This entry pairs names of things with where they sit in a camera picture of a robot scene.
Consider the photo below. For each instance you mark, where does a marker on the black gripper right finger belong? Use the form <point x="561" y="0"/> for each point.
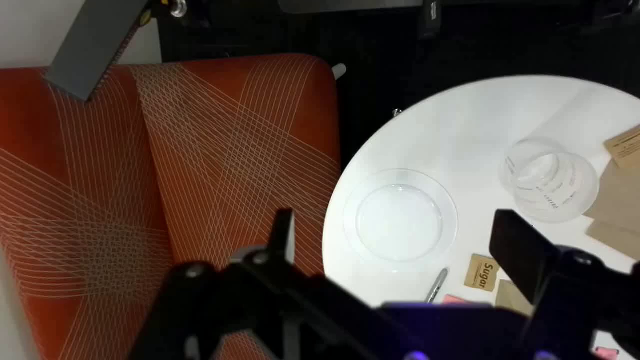
<point x="521" y="254"/>

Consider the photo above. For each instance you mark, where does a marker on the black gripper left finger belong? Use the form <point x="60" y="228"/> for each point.
<point x="282" y="235"/>

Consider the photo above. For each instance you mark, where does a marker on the clear plastic measuring cup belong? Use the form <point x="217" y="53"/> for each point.
<point x="553" y="183"/>

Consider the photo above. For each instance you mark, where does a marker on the brown sugar packet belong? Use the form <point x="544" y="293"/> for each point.
<point x="481" y="273"/>

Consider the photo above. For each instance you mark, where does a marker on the brown paper napkin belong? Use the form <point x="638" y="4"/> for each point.
<point x="621" y="201"/>
<point x="511" y="297"/>
<point x="616" y="241"/>

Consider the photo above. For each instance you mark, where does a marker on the pink sweetener packet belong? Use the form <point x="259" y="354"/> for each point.
<point x="606" y="351"/>
<point x="454" y="300"/>

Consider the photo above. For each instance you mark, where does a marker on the clear plastic plate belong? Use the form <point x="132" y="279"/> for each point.
<point x="401" y="220"/>

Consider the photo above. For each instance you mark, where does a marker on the orange patterned sofa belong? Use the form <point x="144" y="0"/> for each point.
<point x="166" y="167"/>

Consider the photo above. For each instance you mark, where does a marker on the printed brown paper packet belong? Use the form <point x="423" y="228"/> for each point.
<point x="626" y="146"/>

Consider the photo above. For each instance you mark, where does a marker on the grey metal bar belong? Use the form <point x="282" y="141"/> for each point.
<point x="92" y="46"/>

